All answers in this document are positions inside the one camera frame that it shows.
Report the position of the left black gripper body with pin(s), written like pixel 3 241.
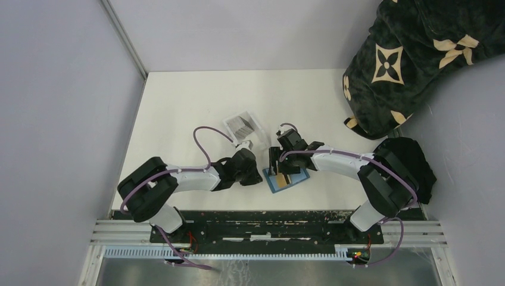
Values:
pixel 248 177

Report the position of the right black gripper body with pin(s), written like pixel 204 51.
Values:
pixel 289 166

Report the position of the blue leather card holder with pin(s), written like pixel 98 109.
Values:
pixel 295 179

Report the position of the gold credit card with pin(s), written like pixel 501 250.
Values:
pixel 282 180

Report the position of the clear plastic card box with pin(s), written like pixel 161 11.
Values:
pixel 259 138

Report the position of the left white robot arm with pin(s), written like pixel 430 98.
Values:
pixel 146 191

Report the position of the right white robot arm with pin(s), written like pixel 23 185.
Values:
pixel 387 183

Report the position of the stack of credit cards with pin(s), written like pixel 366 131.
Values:
pixel 240 127

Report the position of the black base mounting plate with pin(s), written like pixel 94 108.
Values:
pixel 299 247

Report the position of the black cloth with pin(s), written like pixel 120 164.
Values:
pixel 411 156

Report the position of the black floral patterned blanket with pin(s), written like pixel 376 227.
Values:
pixel 410 46

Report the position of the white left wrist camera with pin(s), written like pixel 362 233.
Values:
pixel 247 144

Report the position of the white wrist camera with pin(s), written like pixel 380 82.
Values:
pixel 282 129
pixel 247 144

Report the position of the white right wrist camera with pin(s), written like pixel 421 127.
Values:
pixel 282 129

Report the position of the white slotted cable duct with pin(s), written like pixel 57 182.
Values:
pixel 164 252

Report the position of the aluminium rail frame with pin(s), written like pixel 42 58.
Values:
pixel 408 234

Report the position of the aluminium corner post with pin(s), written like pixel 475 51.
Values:
pixel 125 40

